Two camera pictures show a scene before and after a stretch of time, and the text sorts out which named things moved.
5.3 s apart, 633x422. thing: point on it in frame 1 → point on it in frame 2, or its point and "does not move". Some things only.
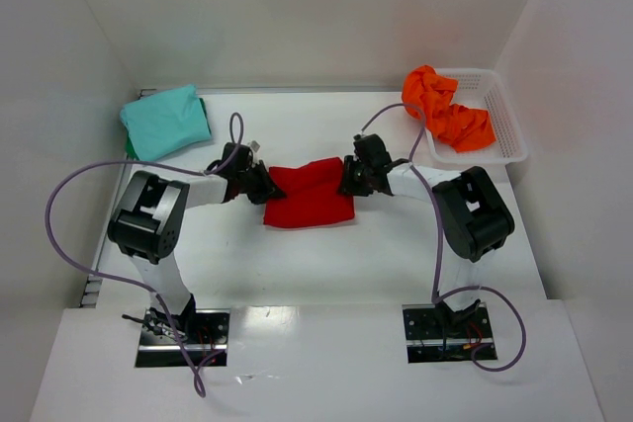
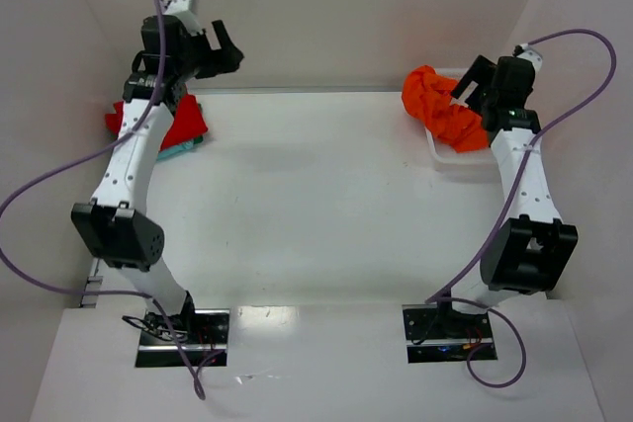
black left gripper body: (262, 184) → (209, 53)
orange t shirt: (430, 96) does not move
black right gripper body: (352, 177) → (481, 88)
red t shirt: (312, 196) → (187, 121)
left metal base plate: (206, 333) does not move
